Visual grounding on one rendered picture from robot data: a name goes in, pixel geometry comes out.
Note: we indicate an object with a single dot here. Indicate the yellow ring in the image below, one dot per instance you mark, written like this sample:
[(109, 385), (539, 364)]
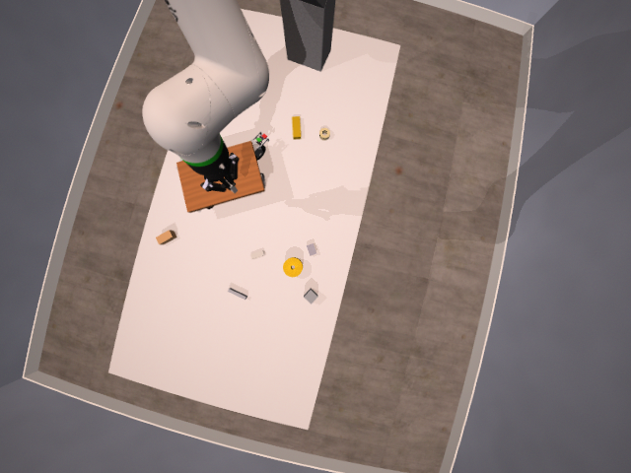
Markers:
[(287, 267)]

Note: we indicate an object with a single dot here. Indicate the yellow rectangular block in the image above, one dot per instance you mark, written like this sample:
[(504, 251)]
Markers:
[(296, 127)]

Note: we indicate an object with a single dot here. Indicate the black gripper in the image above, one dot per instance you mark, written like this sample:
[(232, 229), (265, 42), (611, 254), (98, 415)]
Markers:
[(226, 176)]

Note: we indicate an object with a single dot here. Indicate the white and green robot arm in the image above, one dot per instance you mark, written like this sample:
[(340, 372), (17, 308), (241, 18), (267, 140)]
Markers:
[(186, 114)]

